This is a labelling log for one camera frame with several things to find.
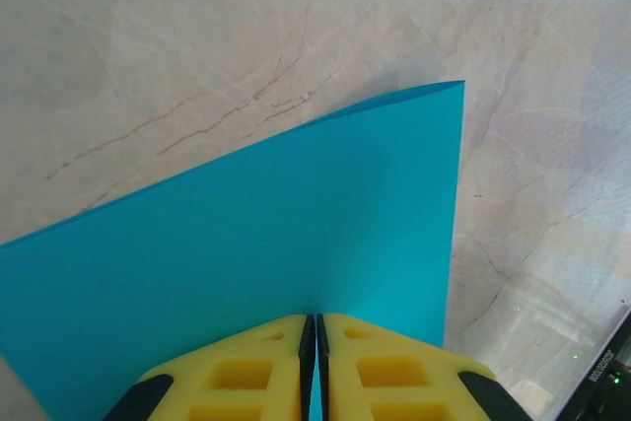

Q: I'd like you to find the blue square paper sheet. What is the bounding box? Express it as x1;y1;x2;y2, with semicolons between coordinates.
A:
0;79;466;421

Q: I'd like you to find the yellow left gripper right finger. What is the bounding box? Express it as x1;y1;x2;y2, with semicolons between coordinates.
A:
317;313;533;421

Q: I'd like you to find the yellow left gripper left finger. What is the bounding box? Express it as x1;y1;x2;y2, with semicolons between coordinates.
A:
101;313;316;421

